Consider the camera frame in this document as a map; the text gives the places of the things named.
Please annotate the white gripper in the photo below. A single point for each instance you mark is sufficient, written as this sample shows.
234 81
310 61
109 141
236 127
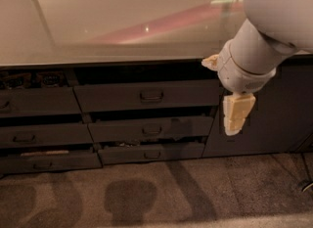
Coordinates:
242 76

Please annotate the grey drawer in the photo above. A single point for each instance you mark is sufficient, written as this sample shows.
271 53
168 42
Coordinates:
147 95
37 102
157 152
70 161
44 135
150 128

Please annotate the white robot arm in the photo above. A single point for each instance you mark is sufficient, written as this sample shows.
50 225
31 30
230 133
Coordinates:
273 31

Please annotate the dark snack packets in drawer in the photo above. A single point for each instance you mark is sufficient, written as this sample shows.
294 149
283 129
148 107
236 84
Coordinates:
23 80

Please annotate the grey cabinet door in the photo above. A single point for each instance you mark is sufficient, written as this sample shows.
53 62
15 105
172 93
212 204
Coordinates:
281 119

